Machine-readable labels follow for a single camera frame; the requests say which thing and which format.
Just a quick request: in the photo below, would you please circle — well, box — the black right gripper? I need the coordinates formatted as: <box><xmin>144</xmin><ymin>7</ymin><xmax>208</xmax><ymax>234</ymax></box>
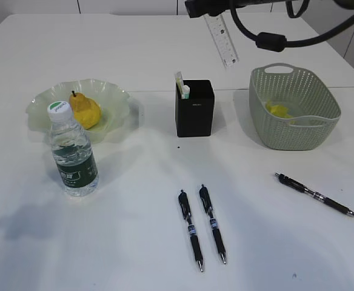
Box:
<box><xmin>184</xmin><ymin>0</ymin><xmax>244</xmax><ymax>19</ymax></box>

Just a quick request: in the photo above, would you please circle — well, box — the clear plastic ruler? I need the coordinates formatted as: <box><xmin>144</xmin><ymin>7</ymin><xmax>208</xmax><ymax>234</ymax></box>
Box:
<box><xmin>204</xmin><ymin>15</ymin><xmax>239</xmax><ymax>68</ymax></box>

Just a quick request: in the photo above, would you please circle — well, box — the yellow pen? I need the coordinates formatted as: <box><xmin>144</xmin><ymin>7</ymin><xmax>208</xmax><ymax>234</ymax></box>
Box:
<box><xmin>174</xmin><ymin>72</ymin><xmax>185</xmax><ymax>99</ymax></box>

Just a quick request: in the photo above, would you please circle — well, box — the teal pen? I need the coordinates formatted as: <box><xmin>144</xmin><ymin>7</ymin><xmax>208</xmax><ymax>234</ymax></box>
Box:
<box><xmin>181</xmin><ymin>85</ymin><xmax>190</xmax><ymax>99</ymax></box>

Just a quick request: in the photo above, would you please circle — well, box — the yellow waste paper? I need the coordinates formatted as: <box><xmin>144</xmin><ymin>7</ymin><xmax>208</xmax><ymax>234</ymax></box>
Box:
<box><xmin>265</xmin><ymin>101</ymin><xmax>296</xmax><ymax>125</ymax></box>

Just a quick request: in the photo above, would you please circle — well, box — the yellow pear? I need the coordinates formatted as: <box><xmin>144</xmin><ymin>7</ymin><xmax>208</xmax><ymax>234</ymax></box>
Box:
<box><xmin>69</xmin><ymin>90</ymin><xmax>102</xmax><ymax>130</ymax></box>

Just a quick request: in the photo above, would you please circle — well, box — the black gel pen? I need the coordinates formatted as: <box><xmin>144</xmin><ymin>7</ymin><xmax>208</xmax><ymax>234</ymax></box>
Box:
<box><xmin>275</xmin><ymin>173</ymin><xmax>354</xmax><ymax>217</ymax></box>
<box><xmin>199</xmin><ymin>184</ymin><xmax>227</xmax><ymax>264</ymax></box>
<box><xmin>178</xmin><ymin>189</ymin><xmax>204</xmax><ymax>273</ymax></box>

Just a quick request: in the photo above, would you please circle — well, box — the clear water bottle green label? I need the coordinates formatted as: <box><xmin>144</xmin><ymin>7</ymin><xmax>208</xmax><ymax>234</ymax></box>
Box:
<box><xmin>47</xmin><ymin>101</ymin><xmax>99</xmax><ymax>197</ymax></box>

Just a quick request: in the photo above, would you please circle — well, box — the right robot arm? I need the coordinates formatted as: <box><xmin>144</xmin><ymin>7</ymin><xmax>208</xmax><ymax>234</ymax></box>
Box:
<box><xmin>177</xmin><ymin>1</ymin><xmax>354</xmax><ymax>53</ymax></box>

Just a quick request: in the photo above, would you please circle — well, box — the black square pen holder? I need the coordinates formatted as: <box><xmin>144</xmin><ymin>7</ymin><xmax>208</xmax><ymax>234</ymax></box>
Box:
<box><xmin>175</xmin><ymin>79</ymin><xmax>215</xmax><ymax>138</ymax></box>

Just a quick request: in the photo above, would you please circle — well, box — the green wavy glass plate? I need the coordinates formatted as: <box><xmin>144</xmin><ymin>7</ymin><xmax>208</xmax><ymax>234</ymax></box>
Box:
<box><xmin>26</xmin><ymin>79</ymin><xmax>130</xmax><ymax>144</ymax></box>

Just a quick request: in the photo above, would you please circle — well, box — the green plastic woven basket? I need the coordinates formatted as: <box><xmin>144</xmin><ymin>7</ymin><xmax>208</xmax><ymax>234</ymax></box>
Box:
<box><xmin>249</xmin><ymin>63</ymin><xmax>341</xmax><ymax>151</ymax></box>

